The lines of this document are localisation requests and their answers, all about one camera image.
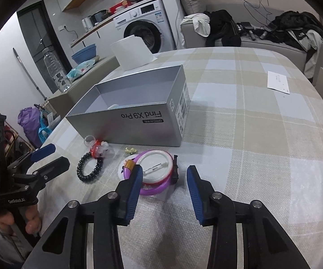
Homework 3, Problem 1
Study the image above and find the purple bag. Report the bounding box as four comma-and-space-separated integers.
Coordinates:
17, 107, 42, 148

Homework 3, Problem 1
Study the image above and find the white washing machine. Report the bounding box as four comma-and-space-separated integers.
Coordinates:
113, 0, 176, 54

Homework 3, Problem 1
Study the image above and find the grey low cabinet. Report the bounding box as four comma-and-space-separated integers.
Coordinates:
49, 56, 120, 118

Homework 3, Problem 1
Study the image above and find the purple plastic bangle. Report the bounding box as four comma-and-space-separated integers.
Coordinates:
121, 149, 179, 196

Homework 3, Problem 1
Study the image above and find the mop handle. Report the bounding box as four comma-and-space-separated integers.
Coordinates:
12, 47, 47, 101

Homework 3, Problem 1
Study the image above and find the clear plastic water bottle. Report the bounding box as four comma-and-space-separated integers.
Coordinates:
42, 47, 72, 93

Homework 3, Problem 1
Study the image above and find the grey phone box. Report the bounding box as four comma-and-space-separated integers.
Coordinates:
66, 65, 190, 147

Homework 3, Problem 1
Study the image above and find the small yellow charm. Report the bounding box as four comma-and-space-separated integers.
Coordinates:
124, 147, 137, 155

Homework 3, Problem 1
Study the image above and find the left hand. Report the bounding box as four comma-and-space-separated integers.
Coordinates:
0, 201, 43, 234

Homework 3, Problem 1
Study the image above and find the white cloth garment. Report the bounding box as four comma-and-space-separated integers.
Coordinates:
181, 13, 211, 38

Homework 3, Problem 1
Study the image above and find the blue plastic basin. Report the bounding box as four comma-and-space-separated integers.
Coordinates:
72, 44, 96, 64

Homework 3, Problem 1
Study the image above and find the black bow charm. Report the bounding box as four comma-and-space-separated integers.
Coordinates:
171, 155, 179, 185

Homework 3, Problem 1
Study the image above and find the wet wipes pack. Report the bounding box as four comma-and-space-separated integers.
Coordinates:
67, 59, 97, 83

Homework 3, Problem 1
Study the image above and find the white paper roll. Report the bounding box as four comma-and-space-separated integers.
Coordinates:
110, 35, 156, 71

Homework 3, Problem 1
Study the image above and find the black white jacket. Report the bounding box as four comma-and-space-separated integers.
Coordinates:
267, 10, 323, 81

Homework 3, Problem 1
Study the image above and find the white envelope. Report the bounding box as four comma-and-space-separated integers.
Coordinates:
267, 71, 290, 94

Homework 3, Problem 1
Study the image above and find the blue shopping bag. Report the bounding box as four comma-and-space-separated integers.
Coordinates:
38, 111, 54, 143

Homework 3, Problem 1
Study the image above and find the grey sofa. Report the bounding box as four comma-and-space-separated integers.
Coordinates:
178, 0, 323, 86

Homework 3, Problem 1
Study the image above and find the white kettle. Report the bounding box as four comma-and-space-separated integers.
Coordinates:
82, 16, 94, 32

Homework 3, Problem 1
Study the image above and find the black bead bracelet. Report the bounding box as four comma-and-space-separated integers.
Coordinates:
76, 152, 103, 184

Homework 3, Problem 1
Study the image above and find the red clear toy ring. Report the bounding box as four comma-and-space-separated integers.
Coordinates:
83, 135, 115, 160

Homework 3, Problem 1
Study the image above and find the black jacket pile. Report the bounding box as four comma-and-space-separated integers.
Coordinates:
204, 10, 242, 47

